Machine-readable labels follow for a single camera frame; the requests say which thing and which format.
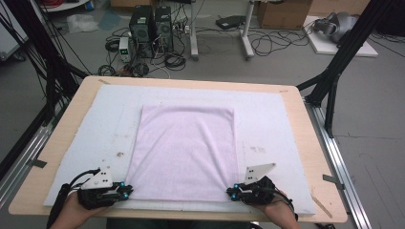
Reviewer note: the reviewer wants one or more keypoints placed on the brown cardboard box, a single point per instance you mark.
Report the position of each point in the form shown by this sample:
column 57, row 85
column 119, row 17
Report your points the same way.
column 283, row 14

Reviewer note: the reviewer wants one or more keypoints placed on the person's right hand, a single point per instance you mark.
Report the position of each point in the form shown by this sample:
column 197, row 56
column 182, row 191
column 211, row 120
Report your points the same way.
column 281, row 213

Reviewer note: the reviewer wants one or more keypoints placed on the aluminium rail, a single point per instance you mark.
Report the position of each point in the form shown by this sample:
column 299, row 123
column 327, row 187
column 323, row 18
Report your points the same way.
column 19, row 165
column 340, row 165

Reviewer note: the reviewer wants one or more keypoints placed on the black metal frame stand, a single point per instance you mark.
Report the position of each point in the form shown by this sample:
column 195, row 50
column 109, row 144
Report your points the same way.
column 344, row 57
column 54, row 63

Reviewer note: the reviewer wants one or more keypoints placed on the small white power supply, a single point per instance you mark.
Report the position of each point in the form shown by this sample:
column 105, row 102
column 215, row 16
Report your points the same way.
column 124, row 49

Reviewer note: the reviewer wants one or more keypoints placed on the black tape strip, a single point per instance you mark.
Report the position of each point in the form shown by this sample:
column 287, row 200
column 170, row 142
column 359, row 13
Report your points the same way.
column 37, row 163
column 332, row 180

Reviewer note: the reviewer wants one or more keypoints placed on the clear plastic bag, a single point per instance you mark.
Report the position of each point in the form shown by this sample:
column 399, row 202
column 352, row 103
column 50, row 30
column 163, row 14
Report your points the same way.
column 81, row 23

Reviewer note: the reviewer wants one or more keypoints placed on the white foam mat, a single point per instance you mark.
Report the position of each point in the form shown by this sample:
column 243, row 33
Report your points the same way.
column 102, row 127

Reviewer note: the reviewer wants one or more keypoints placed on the white desk leg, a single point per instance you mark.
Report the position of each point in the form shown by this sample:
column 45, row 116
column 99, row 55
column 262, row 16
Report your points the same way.
column 193, row 31
column 246, row 31

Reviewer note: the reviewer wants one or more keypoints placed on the white floor board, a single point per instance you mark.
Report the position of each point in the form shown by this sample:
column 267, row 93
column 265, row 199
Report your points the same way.
column 324, row 46

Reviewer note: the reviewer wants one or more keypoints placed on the round white table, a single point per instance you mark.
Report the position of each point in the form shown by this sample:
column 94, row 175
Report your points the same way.
column 63, row 4

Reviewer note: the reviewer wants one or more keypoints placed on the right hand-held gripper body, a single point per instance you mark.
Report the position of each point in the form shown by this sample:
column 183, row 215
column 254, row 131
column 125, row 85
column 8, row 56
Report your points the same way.
column 256, row 189

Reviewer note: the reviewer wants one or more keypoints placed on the black computer tower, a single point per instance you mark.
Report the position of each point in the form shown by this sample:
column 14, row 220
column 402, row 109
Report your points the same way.
column 141, row 31
column 164, row 28

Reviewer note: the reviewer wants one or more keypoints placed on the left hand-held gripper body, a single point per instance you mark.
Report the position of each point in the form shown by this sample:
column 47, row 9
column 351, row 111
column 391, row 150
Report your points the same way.
column 97, row 194

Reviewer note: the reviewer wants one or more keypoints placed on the lilac cat print towel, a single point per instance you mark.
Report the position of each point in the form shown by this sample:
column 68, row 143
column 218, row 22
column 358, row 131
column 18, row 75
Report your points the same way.
column 184, row 152

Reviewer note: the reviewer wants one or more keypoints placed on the flat black device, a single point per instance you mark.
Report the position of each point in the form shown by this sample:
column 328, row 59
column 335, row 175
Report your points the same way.
column 230, row 21

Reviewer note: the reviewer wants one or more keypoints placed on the grey headset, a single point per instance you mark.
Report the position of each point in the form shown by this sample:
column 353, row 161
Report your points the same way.
column 337, row 25

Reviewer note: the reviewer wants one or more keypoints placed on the person's left hand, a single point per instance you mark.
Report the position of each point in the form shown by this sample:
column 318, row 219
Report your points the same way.
column 74, row 216

